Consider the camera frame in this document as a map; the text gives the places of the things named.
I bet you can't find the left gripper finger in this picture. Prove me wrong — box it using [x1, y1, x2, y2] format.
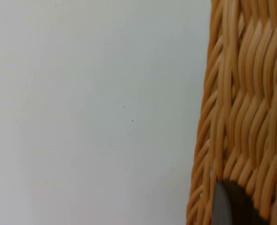
[212, 180, 268, 225]

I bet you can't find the pale brown wicker basket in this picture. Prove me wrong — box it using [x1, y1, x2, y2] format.
[186, 0, 277, 225]

